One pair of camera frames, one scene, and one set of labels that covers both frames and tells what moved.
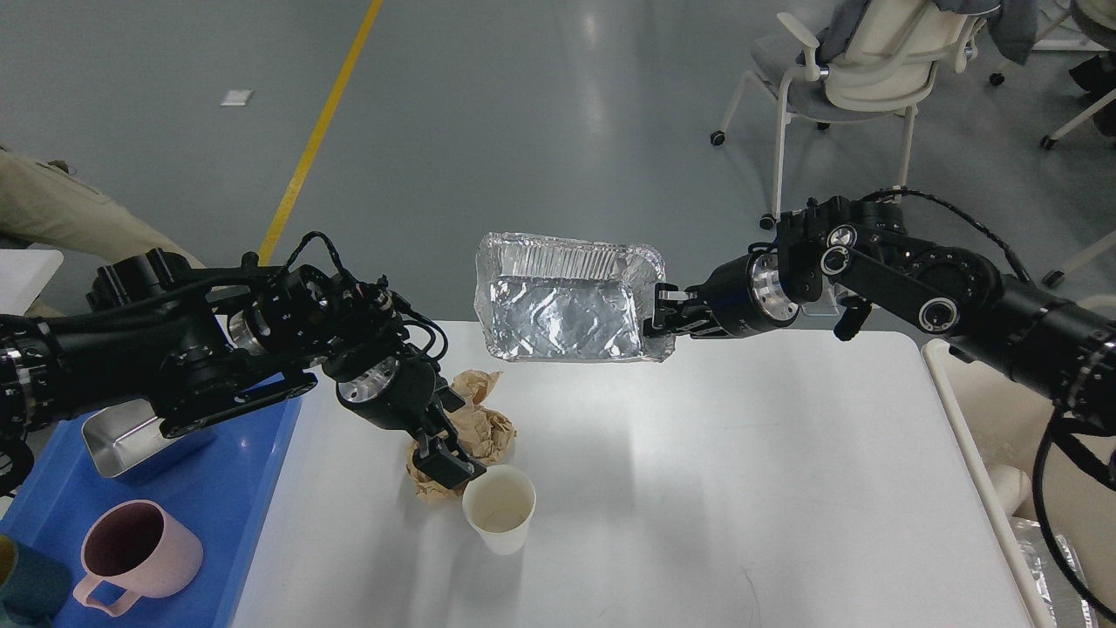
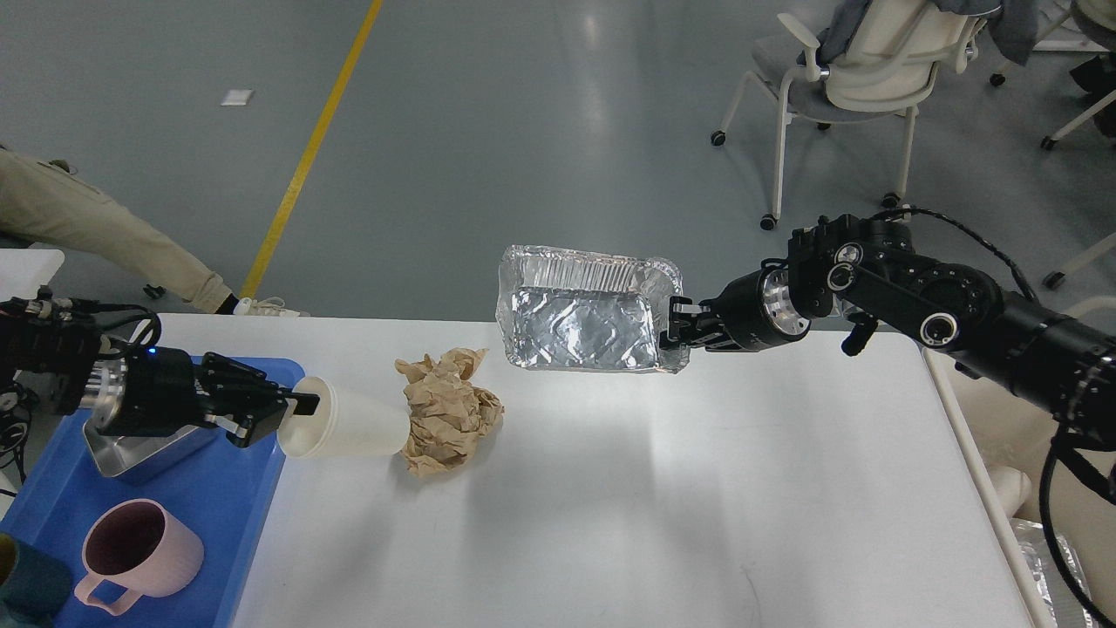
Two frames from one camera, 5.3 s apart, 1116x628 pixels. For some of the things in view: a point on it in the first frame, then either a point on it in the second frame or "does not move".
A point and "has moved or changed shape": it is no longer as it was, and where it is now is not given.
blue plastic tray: x=220 y=491 does not move
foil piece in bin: x=1065 y=609 does not move
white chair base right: x=1051 y=141 does not move
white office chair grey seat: x=888 y=66 does not move
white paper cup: x=500 y=501 to x=343 y=424
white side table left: x=24 y=274 does not move
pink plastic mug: x=138 y=547 does not move
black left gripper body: x=404 y=393 to x=158 y=394
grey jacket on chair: x=1012 y=26 does not move
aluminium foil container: x=554 y=299 has moved or changed shape
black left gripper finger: x=442 y=464 to x=250 y=392
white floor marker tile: x=235 y=98 does not move
